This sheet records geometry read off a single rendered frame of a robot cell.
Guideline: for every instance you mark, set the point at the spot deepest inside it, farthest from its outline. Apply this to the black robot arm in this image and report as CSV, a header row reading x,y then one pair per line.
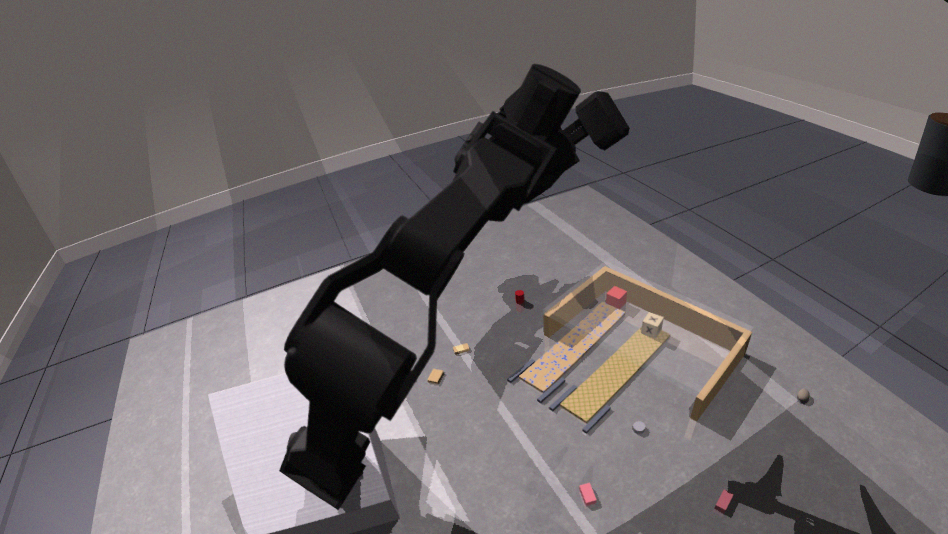
x,y
351,373

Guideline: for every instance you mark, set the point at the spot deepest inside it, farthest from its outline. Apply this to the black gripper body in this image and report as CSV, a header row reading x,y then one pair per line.
x,y
601,120

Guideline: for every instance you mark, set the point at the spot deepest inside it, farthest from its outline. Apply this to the red block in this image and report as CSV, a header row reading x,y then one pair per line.
x,y
724,501
588,494

